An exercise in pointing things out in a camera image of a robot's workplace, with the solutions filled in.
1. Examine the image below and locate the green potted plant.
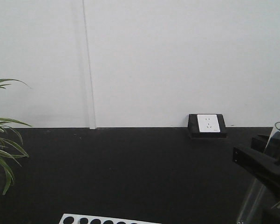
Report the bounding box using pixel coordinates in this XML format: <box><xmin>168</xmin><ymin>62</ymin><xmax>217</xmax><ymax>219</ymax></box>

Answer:
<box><xmin>0</xmin><ymin>78</ymin><xmax>33</xmax><ymax>195</ymax></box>

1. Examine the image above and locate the large clear glass tube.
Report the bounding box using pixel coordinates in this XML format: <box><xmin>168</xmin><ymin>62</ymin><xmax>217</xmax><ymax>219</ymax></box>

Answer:
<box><xmin>236</xmin><ymin>122</ymin><xmax>280</xmax><ymax>224</ymax></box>

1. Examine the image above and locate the white test tube rack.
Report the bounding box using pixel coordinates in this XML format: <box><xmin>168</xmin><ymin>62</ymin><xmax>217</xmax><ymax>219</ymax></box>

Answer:
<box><xmin>59</xmin><ymin>213</ymin><xmax>151</xmax><ymax>224</ymax></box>

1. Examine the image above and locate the white wall power socket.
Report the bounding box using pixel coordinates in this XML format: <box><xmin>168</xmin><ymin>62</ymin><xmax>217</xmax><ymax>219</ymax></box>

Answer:
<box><xmin>188</xmin><ymin>114</ymin><xmax>227</xmax><ymax>138</ymax></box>

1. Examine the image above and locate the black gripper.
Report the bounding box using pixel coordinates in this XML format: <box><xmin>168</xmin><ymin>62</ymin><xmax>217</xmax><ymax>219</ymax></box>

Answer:
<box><xmin>232</xmin><ymin>134</ymin><xmax>280</xmax><ymax>224</ymax></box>

